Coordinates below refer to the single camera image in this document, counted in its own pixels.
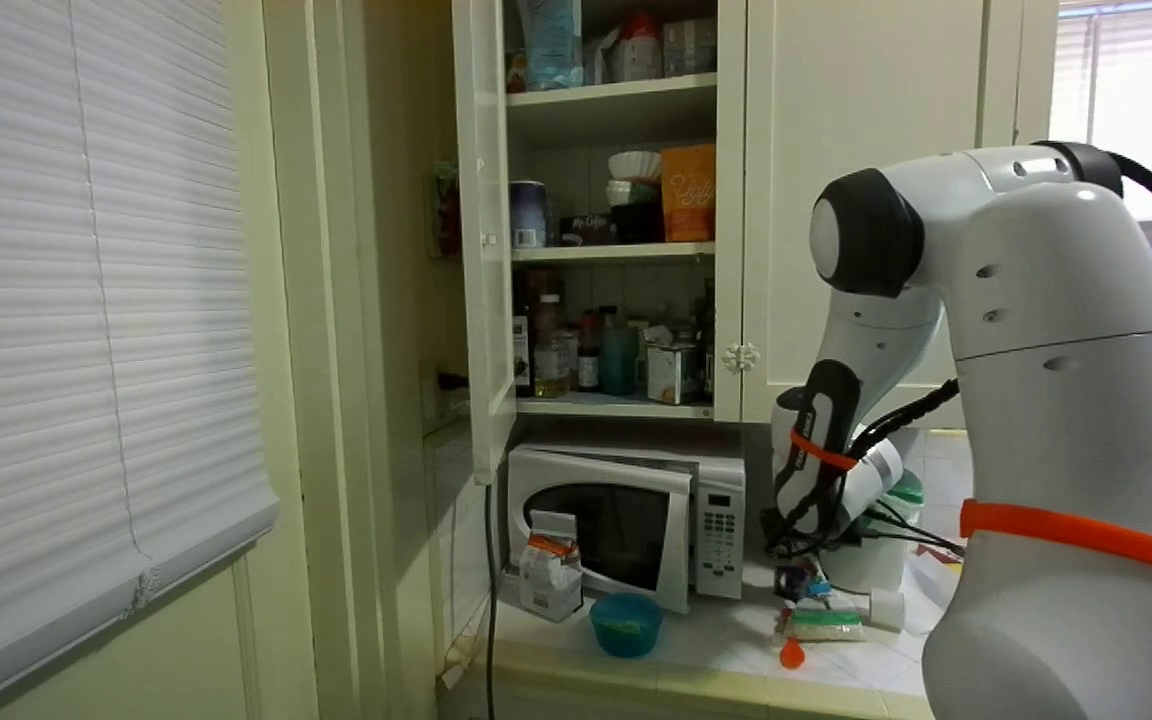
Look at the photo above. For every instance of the teal bottle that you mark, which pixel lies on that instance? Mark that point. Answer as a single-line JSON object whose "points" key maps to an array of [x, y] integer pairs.
{"points": [[616, 358]]}

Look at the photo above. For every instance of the cream panelled door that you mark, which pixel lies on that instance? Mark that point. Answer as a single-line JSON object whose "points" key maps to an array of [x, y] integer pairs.
{"points": [[137, 654]]}

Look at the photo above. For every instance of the cream closed cabinet door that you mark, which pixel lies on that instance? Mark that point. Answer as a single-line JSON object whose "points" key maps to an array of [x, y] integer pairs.
{"points": [[858, 105]]}

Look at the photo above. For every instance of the cream wall cabinet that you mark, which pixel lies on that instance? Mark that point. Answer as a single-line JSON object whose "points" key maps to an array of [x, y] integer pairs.
{"points": [[616, 248]]}

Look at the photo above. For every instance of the small white orange box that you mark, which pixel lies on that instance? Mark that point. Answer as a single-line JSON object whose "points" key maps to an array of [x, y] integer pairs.
{"points": [[555, 578]]}

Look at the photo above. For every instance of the dark glass jar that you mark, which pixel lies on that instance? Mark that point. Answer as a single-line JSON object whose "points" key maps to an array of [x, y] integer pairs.
{"points": [[529, 215]]}

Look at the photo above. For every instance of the white window blind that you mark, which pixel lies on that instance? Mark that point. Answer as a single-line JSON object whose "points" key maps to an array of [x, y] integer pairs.
{"points": [[80, 306]]}

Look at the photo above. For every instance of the dark jar with white lid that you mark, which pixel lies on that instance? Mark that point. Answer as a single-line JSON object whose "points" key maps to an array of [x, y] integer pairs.
{"points": [[635, 193]]}

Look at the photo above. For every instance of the metal can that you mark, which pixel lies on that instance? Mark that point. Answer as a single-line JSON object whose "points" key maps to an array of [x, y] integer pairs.
{"points": [[689, 45]]}

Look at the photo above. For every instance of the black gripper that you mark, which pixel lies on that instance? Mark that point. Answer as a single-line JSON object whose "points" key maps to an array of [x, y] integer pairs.
{"points": [[797, 554]]}

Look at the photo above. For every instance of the dark box white label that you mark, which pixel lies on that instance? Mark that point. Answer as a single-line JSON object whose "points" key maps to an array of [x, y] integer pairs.
{"points": [[521, 355]]}

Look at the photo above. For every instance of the teal plastic bowl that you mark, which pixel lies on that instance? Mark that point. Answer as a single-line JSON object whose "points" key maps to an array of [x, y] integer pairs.
{"points": [[625, 625]]}

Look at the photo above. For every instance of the white microwave oven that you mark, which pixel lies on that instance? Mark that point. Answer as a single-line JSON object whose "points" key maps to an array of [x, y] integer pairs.
{"points": [[631, 527]]}

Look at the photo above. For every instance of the small bottle with red cap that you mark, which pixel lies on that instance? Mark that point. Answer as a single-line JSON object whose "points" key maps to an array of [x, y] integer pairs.
{"points": [[589, 358]]}

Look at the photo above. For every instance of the plastic tub with green lid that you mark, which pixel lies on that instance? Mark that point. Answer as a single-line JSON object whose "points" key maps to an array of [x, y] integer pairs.
{"points": [[888, 532]]}

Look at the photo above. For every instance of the glass jar with white label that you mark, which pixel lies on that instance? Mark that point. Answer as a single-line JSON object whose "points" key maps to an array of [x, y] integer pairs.
{"points": [[549, 349]]}

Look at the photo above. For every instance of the blue patterned packet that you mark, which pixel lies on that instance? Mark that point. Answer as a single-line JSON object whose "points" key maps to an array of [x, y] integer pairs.
{"points": [[555, 43]]}

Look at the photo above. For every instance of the cream open cabinet door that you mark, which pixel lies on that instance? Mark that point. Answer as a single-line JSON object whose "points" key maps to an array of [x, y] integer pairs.
{"points": [[484, 240]]}

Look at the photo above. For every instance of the jar with red lid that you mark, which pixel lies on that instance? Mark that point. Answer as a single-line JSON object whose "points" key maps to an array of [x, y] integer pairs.
{"points": [[636, 45]]}

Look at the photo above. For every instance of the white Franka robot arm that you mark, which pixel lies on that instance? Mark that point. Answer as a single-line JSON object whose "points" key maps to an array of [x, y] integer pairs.
{"points": [[1070, 467]]}

